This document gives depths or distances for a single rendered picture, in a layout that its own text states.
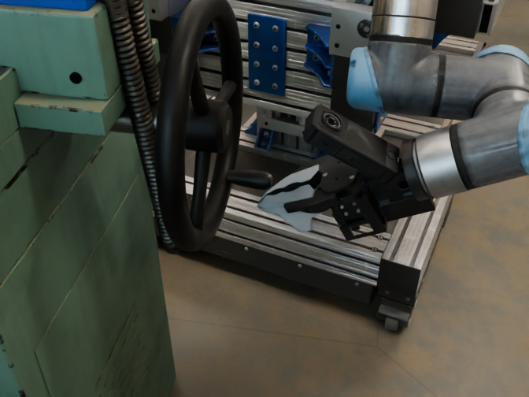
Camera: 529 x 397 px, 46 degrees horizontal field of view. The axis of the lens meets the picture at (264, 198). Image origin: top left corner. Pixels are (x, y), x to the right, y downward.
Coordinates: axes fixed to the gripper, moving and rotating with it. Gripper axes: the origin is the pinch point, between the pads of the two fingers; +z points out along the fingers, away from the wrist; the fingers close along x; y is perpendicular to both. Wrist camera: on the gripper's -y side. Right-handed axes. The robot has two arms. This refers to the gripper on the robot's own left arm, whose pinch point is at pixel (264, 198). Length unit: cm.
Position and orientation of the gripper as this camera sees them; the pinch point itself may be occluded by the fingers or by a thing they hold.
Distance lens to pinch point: 79.3
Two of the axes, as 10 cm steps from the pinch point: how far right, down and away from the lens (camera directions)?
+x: 2.0, -6.6, 7.2
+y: 4.9, 7.1, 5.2
